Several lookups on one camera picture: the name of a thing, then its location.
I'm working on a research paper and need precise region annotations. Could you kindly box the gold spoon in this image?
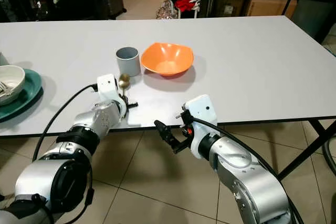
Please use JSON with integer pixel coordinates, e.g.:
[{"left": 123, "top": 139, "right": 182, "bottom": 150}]
[{"left": 118, "top": 73, "right": 131, "bottom": 100}]

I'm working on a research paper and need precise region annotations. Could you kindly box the grey cup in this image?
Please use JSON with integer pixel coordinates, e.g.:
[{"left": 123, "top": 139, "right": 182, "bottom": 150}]
[{"left": 115, "top": 47, "right": 141, "bottom": 77}]

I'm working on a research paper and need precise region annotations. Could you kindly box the orange bowl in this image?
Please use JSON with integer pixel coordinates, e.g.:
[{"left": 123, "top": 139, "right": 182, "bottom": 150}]
[{"left": 140, "top": 42, "right": 194, "bottom": 76}]

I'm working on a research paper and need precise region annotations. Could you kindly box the green plate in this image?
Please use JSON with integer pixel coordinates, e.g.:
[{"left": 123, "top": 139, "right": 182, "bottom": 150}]
[{"left": 0, "top": 69, "right": 42, "bottom": 121}]

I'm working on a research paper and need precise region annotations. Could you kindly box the red cloth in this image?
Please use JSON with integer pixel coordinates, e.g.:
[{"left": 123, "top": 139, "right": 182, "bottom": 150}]
[{"left": 173, "top": 0, "right": 201, "bottom": 13}]

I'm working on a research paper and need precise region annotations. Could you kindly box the white bowl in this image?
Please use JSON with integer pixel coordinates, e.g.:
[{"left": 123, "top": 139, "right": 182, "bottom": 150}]
[{"left": 0, "top": 65, "right": 26, "bottom": 105}]

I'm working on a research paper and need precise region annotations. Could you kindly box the black table leg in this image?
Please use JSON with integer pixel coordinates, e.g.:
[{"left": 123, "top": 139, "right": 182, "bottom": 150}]
[{"left": 276, "top": 119, "right": 336, "bottom": 180}]

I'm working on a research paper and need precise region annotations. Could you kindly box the silver fork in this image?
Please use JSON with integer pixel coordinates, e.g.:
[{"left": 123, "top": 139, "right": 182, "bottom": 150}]
[{"left": 0, "top": 81, "right": 14, "bottom": 97}]

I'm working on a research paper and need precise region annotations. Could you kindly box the brown cardboard box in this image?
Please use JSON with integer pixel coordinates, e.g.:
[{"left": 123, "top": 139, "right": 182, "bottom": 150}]
[{"left": 244, "top": 0, "right": 298, "bottom": 18}]

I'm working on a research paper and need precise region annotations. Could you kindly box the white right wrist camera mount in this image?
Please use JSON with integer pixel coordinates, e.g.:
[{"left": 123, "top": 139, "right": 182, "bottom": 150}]
[{"left": 184, "top": 94, "right": 219, "bottom": 159}]

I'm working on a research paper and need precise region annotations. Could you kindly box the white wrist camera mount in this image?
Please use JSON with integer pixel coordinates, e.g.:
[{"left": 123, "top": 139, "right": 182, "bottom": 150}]
[
  {"left": 184, "top": 94, "right": 219, "bottom": 159},
  {"left": 97, "top": 73, "right": 128, "bottom": 119}
]

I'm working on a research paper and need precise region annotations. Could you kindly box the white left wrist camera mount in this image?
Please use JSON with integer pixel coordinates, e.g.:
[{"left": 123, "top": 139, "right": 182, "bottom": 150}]
[{"left": 97, "top": 73, "right": 128, "bottom": 119}]

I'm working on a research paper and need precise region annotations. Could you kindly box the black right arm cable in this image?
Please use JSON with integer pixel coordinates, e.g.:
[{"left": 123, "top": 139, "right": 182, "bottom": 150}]
[{"left": 193, "top": 118, "right": 304, "bottom": 224}]

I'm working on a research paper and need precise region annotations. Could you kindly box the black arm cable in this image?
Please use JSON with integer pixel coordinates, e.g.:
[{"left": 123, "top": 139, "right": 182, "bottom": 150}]
[
  {"left": 31, "top": 83, "right": 100, "bottom": 163},
  {"left": 193, "top": 118, "right": 304, "bottom": 224}
]

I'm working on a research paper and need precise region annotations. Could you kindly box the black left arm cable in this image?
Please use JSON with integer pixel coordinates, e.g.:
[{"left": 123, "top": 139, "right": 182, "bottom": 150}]
[{"left": 31, "top": 83, "right": 100, "bottom": 163}]

